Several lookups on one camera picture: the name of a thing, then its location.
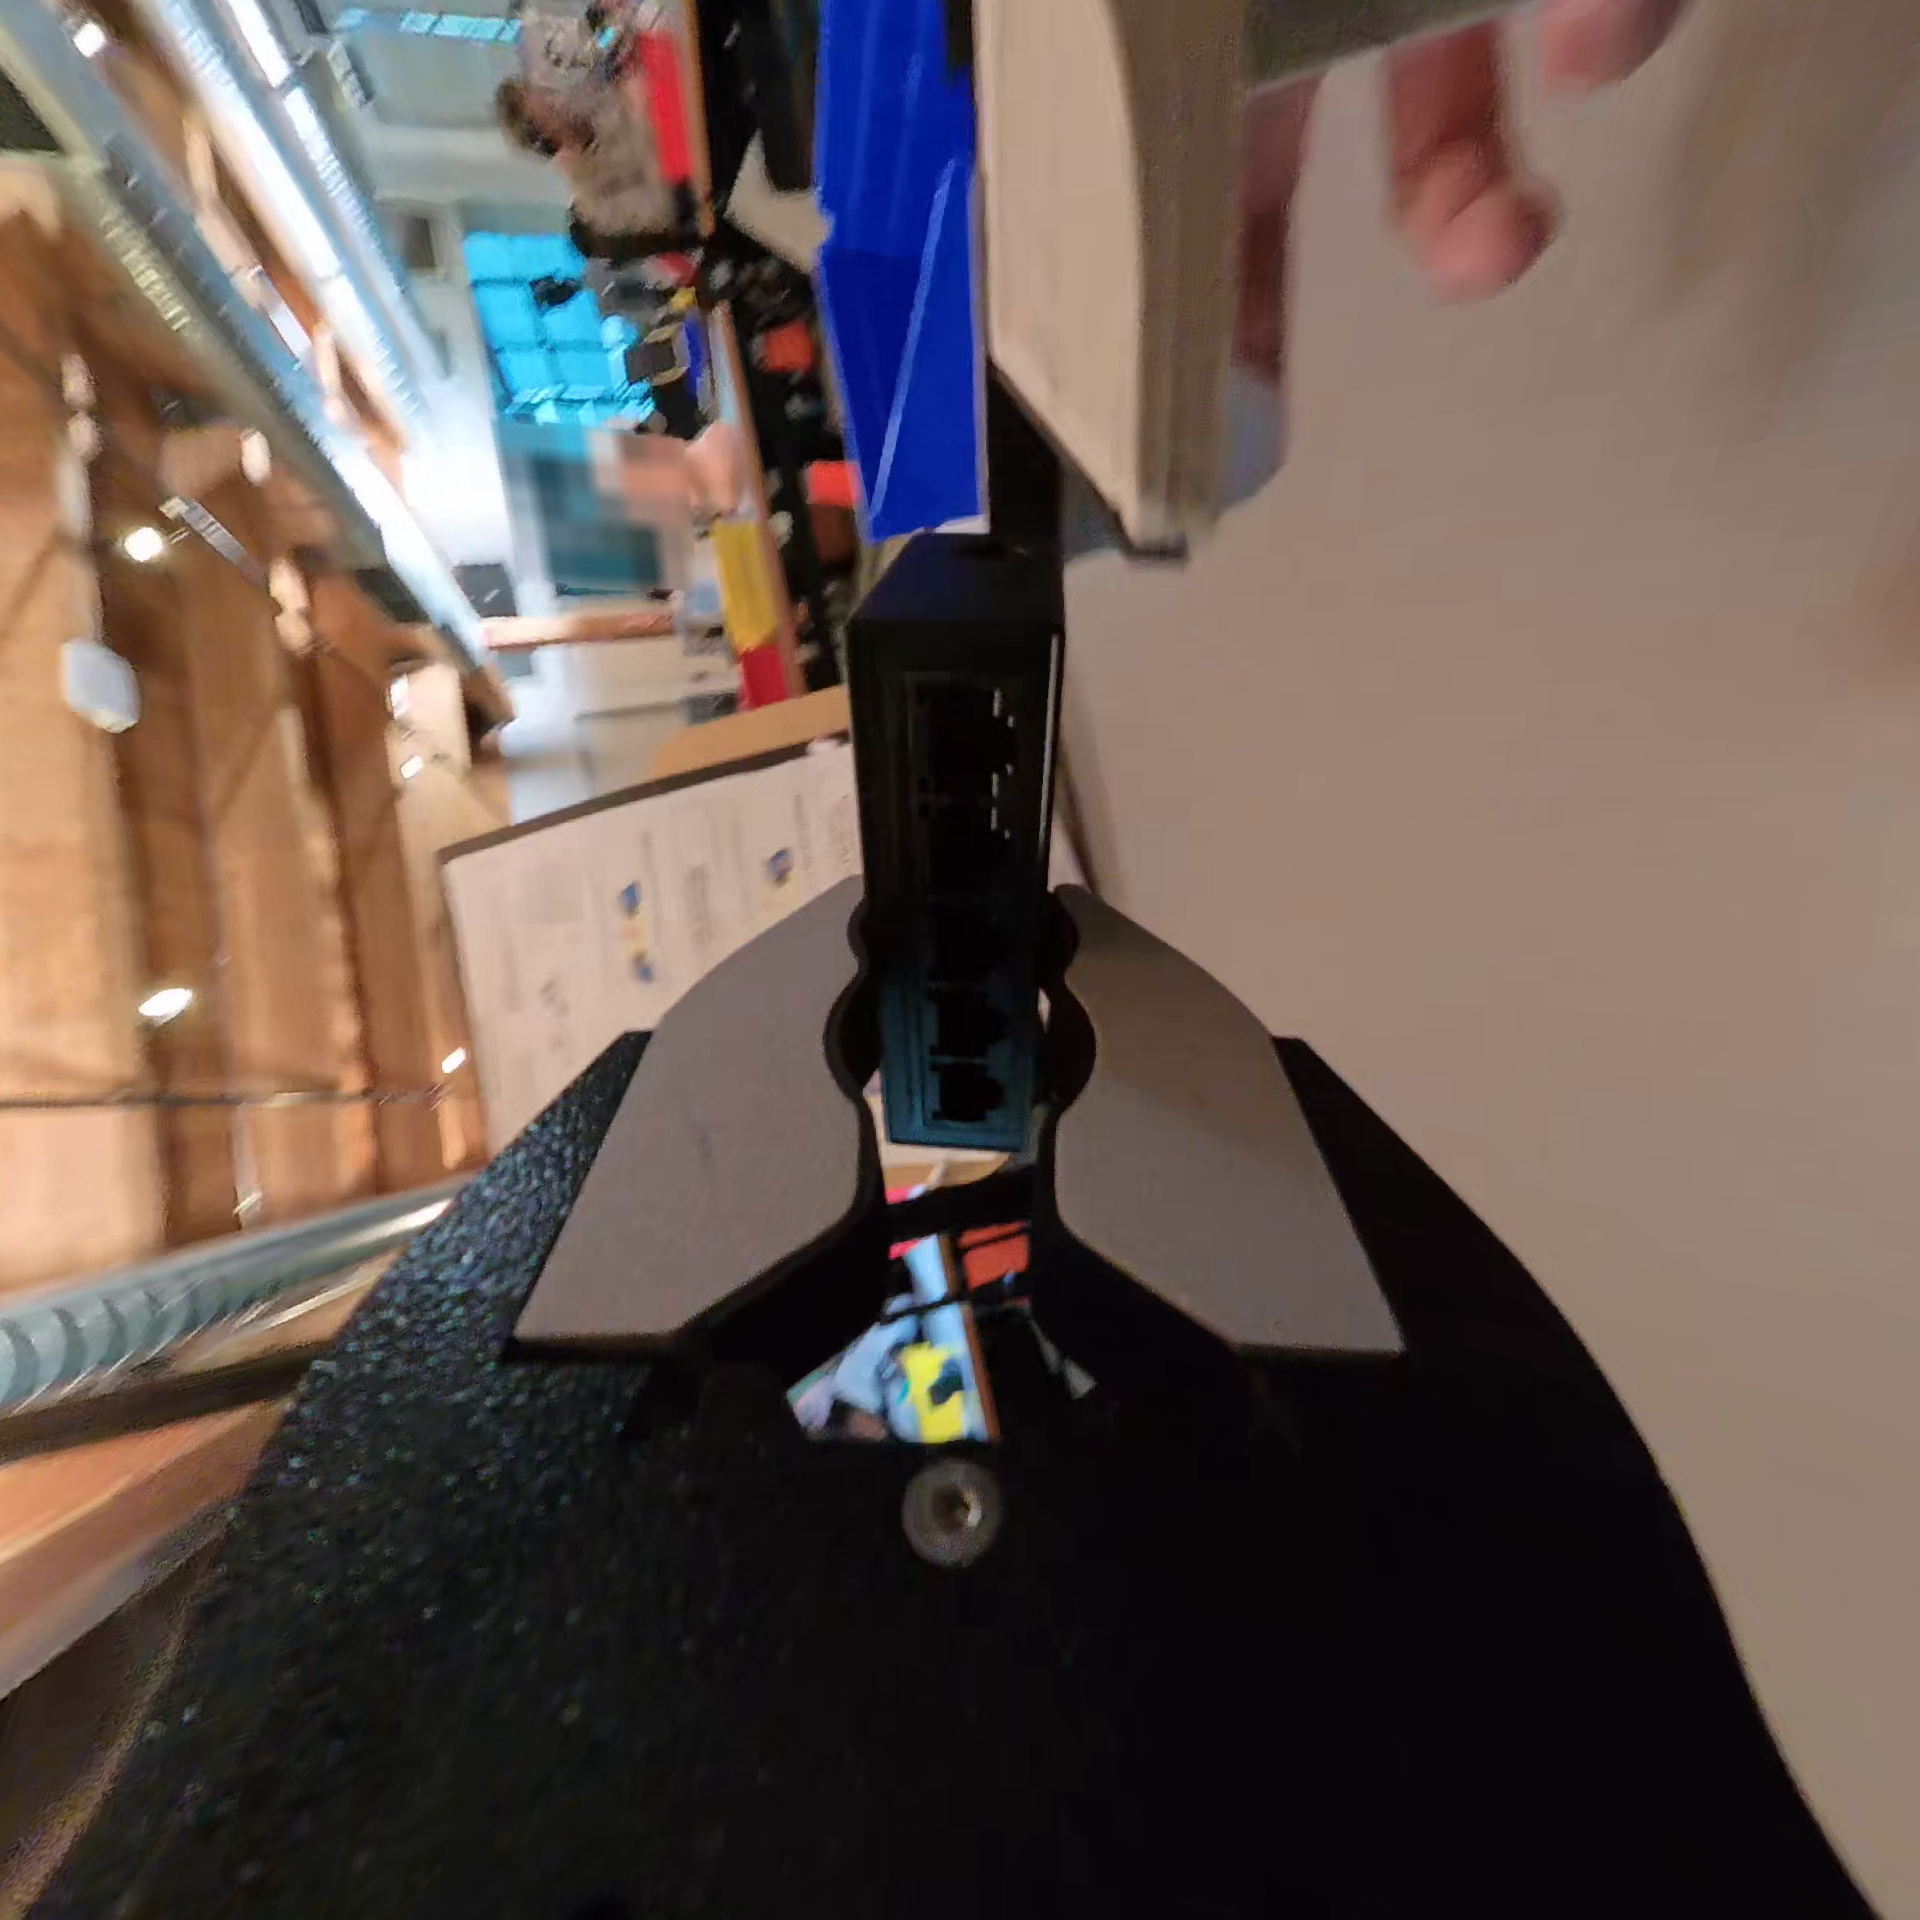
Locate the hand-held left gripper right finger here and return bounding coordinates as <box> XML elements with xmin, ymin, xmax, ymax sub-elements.
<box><xmin>1044</xmin><ymin>882</ymin><xmax>1409</xmax><ymax>1359</ymax></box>

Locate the person's right hand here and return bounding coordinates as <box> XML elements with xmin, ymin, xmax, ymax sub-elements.
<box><xmin>1383</xmin><ymin>0</ymin><xmax>1670</xmax><ymax>301</ymax></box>

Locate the blue plastic bin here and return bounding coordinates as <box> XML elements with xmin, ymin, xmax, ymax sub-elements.
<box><xmin>813</xmin><ymin>0</ymin><xmax>993</xmax><ymax>543</ymax></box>

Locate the printed instruction sheet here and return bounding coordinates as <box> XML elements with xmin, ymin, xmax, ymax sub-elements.
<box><xmin>438</xmin><ymin>737</ymin><xmax>869</xmax><ymax>1161</ymax></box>

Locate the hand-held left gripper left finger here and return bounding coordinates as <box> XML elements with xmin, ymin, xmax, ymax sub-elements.
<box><xmin>513</xmin><ymin>874</ymin><xmax>875</xmax><ymax>1354</ymax></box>

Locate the black network switch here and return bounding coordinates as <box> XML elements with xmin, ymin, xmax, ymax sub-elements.
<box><xmin>843</xmin><ymin>535</ymin><xmax>1070</xmax><ymax>1161</ymax></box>

